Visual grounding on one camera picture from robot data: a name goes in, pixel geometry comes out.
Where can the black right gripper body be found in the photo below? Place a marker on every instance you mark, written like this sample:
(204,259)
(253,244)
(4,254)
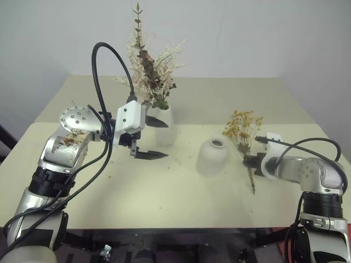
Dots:
(258,164)

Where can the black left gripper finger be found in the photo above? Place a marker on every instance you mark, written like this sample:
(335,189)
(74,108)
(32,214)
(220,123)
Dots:
(157,122)
(150,155)

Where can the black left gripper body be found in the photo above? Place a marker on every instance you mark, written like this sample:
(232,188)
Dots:
(131,139)

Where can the yellow dried flower bouquet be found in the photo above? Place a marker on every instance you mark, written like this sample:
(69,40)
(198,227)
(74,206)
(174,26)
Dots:
(242,128)

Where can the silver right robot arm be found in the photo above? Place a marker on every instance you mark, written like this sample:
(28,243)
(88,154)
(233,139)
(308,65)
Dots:
(318,175)

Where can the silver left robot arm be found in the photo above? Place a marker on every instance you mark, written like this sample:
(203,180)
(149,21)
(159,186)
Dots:
(70,128)

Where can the white pink dried flower bouquet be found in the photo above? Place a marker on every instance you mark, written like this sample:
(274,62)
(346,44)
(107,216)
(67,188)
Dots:
(149,68)

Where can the tall white vase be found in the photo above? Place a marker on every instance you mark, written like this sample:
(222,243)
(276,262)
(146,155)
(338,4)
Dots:
(164,127)

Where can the short white vase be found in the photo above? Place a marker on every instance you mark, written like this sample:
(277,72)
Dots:
(211,159)

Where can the small silver clamp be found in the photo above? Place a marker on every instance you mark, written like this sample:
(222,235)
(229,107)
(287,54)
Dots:
(106,250)

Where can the dark furniture piece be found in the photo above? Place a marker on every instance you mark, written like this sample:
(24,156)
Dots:
(6,142)

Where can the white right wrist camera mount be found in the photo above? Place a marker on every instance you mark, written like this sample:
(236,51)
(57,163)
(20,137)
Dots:
(271,150)

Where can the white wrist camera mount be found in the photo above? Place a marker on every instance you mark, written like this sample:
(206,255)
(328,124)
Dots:
(128,116)
(271,150)

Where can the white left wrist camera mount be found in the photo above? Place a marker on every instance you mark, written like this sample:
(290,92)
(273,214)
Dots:
(128,116)

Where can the black table frame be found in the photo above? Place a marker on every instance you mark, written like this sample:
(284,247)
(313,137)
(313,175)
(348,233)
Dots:
(175,243)

